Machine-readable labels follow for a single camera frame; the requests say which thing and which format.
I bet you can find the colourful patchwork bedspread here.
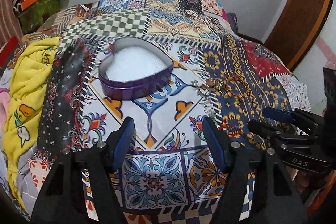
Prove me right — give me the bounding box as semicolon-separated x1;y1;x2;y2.
29;0;310;223

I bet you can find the brown wooden wardrobe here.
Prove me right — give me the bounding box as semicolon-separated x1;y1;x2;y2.
265;0;332;71

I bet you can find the white sliding wardrobe door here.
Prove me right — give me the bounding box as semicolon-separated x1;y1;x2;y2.
294;2;335;115

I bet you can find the yellow cartoon blanket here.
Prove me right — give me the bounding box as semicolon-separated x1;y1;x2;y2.
3;36;60;214

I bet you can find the purple heart-shaped tin box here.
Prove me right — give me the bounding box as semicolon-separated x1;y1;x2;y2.
98;37;173;100

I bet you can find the striped brown curtain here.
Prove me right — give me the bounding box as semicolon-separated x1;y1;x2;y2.
0;0;23;47

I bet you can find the green patterned bag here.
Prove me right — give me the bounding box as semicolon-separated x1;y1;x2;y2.
18;0;61;34

